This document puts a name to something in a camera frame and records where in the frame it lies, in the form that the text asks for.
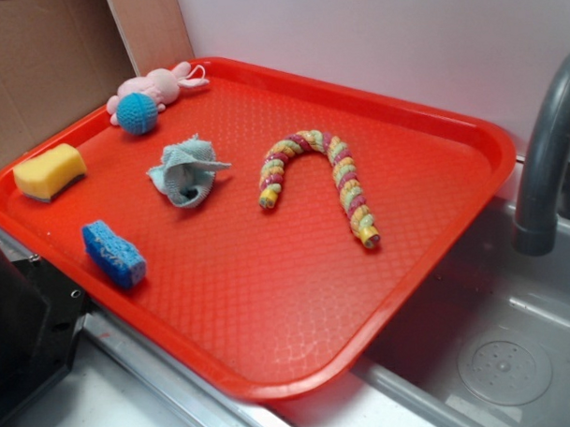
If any grey faucet spout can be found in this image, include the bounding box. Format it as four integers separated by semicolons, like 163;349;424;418
512;53;570;257

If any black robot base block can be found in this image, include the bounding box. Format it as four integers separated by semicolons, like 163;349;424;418
0;247;89;426

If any blue sponge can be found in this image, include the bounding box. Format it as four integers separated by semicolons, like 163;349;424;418
81;220;147;289

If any yellow sponge with grey pad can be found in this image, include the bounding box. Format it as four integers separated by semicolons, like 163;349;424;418
13;143;87;202

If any light blue crumpled cloth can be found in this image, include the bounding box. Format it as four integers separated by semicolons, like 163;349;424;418
147;134;232;209

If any pink plush bunny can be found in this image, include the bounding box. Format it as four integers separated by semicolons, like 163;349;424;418
106;62;210;125

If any multicolour braided rope toy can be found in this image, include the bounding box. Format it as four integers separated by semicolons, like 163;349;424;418
258;130;381;249

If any grey sink basin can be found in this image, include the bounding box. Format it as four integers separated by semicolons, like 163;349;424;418
354;199;570;427

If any light wooden board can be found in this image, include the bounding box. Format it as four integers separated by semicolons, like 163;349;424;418
107;0;195;75

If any red plastic tray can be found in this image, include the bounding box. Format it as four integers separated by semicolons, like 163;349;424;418
0;57;516;401

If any brown cardboard panel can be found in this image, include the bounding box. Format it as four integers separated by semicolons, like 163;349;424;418
0;0;134;169

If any round sink drain cover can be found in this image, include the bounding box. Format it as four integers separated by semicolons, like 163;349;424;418
457;331;553;406

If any blue crocheted ball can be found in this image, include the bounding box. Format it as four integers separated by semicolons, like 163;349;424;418
116;92;159;136

